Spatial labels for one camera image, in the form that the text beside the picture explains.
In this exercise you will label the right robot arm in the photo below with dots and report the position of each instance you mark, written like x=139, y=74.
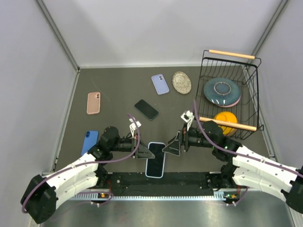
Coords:
x=243, y=167

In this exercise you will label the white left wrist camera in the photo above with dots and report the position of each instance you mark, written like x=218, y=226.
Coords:
x=134, y=126

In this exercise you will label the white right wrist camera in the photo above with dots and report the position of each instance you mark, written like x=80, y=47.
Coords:
x=188, y=118

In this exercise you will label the grey cable duct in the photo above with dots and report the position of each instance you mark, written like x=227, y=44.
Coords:
x=214, y=196

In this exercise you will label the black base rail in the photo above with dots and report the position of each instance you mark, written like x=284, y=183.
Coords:
x=171, y=184

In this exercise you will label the pink phone case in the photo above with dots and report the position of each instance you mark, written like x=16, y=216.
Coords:
x=93, y=103

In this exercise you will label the teal-edged black phone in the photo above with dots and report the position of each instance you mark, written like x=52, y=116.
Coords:
x=146, y=109

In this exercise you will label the orange bowl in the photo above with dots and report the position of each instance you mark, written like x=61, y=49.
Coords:
x=227, y=117

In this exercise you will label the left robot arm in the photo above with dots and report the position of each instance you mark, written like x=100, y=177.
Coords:
x=44, y=195

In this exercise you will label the blue glazed plate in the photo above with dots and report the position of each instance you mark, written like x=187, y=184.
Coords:
x=221, y=91

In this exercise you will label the black wire dish rack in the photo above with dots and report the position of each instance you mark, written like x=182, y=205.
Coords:
x=243, y=70

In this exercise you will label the speckled oval dish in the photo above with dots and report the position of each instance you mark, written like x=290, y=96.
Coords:
x=181, y=82

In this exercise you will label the blue phone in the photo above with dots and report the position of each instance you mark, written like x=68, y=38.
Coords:
x=91, y=138

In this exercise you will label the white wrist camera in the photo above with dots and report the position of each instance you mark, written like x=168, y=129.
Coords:
x=188, y=118
x=134, y=126

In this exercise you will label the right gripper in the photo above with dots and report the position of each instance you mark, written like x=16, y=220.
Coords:
x=173, y=146

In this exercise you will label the light blue phone case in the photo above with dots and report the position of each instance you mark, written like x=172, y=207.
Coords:
x=147, y=163

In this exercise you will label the lavender phone case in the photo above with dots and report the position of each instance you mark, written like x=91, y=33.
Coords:
x=160, y=84

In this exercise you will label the purple-edged black phone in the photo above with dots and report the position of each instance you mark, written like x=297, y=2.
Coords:
x=155, y=159

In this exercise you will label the pink plate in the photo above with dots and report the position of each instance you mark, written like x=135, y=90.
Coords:
x=231, y=105

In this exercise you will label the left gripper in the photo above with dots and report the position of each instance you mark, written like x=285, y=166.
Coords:
x=143, y=152

